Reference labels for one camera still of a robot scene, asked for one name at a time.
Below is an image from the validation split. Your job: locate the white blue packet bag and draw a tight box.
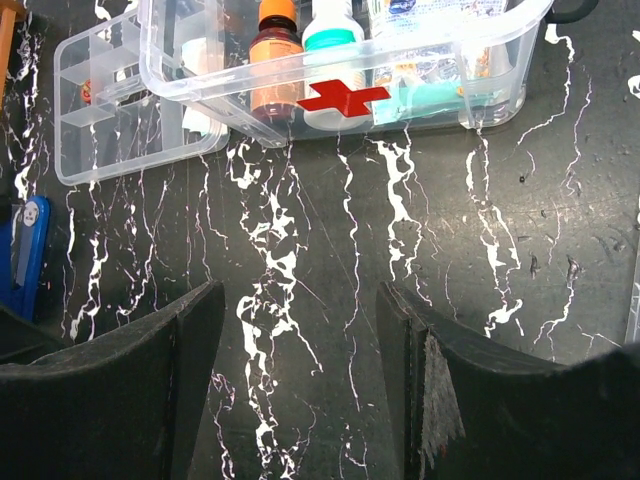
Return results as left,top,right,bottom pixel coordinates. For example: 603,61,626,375
367,0,509,38

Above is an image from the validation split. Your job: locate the clear plastic divider tray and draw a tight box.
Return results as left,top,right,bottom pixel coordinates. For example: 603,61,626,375
54,10,229,186

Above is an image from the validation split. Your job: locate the white bottle green label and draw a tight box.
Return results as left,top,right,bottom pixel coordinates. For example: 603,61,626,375
302,0,368,132

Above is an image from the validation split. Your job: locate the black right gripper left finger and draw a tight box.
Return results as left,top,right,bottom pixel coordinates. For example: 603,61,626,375
1,281,226,479

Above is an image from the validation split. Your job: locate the orange wooden rack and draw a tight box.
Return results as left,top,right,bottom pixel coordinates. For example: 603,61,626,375
0,0,27,103

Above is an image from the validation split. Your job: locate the brown bottle orange cap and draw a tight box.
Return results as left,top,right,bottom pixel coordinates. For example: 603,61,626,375
249,0,303,123

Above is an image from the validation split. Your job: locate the clear first aid box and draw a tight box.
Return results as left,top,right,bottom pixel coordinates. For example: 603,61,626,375
138,1,552,148

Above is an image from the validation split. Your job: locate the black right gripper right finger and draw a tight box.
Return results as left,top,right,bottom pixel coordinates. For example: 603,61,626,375
376,282,639,479

